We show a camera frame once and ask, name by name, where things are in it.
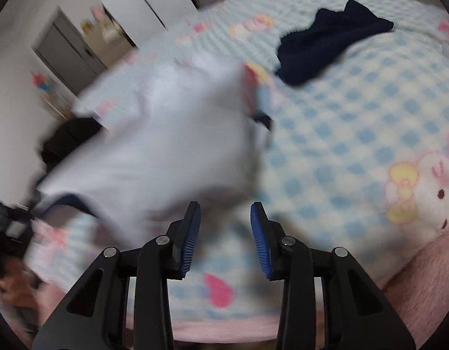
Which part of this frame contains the person's left hand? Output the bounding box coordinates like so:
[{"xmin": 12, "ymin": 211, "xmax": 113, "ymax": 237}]
[{"xmin": 0, "ymin": 259, "xmax": 39, "ymax": 307}]

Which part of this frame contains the colourful toy figure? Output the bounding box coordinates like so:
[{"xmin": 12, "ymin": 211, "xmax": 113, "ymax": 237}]
[{"xmin": 31, "ymin": 71, "xmax": 55, "ymax": 92}]

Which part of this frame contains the white shirt with navy trim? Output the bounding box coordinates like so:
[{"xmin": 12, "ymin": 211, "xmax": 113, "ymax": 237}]
[{"xmin": 35, "ymin": 56, "xmax": 272, "ymax": 259}]

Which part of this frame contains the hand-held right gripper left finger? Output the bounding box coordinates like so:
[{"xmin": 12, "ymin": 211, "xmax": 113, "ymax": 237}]
[{"xmin": 32, "ymin": 201, "xmax": 202, "ymax": 350}]

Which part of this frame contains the black cloth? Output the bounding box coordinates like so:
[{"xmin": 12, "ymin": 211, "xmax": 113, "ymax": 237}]
[{"xmin": 38, "ymin": 117, "xmax": 105, "ymax": 172}]

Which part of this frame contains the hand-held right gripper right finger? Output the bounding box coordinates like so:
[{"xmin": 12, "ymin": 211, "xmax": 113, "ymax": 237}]
[{"xmin": 250, "ymin": 202, "xmax": 417, "ymax": 350}]

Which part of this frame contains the grey door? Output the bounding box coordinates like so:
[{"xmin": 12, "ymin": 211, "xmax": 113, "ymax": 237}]
[{"xmin": 33, "ymin": 7, "xmax": 108, "ymax": 95}]

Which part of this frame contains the pink bed sheet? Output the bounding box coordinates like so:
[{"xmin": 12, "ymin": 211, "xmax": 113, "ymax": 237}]
[{"xmin": 13, "ymin": 233, "xmax": 449, "ymax": 350}]

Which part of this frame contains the navy knitted garment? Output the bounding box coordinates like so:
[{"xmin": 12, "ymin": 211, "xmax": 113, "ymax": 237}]
[{"xmin": 276, "ymin": 0, "xmax": 395, "ymax": 88}]

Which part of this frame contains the cluttered white shelf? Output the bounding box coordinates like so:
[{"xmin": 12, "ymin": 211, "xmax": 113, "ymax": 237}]
[{"xmin": 80, "ymin": 3, "xmax": 138, "ymax": 48}]

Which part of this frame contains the blue checkered printed blanket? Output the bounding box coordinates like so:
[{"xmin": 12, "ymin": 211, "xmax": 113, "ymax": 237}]
[{"xmin": 24, "ymin": 0, "xmax": 449, "ymax": 321}]

